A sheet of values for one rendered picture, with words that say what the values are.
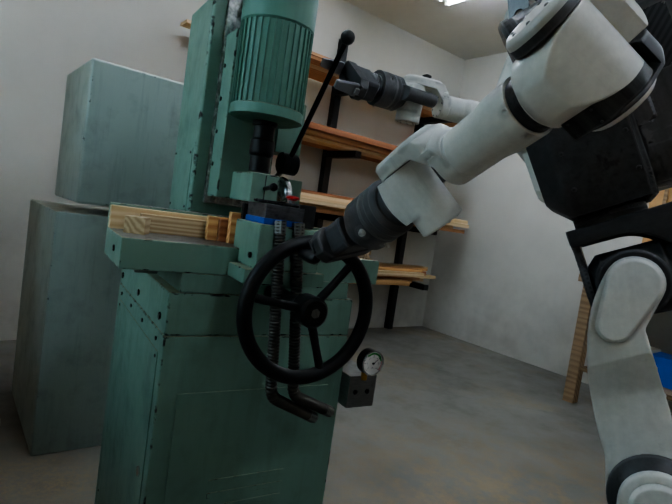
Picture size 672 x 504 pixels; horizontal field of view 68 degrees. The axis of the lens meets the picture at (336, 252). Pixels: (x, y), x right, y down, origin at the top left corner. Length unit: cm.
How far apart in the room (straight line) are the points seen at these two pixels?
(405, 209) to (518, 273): 397
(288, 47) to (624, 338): 89
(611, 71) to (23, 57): 319
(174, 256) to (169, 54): 272
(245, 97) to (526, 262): 369
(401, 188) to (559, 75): 25
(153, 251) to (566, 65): 77
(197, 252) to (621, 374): 79
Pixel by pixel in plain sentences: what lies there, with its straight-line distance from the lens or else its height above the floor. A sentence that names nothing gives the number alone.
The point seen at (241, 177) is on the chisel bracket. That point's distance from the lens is 126.
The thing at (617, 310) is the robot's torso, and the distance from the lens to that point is 93.
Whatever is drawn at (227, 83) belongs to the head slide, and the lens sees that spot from 136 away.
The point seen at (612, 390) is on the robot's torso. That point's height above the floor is 78.
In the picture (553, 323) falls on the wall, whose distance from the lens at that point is 449.
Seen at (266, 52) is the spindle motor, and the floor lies 133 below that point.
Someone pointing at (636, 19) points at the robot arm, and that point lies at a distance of 62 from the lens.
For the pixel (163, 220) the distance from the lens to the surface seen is 118.
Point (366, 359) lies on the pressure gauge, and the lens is 122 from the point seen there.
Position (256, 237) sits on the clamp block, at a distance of 99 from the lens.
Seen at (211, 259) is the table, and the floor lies 87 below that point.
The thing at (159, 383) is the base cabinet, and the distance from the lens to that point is 110.
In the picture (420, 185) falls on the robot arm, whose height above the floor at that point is 105.
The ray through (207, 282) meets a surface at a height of 82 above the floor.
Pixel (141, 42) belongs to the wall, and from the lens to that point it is 362.
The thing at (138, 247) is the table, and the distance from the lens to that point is 102.
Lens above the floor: 100
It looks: 4 degrees down
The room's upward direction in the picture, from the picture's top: 8 degrees clockwise
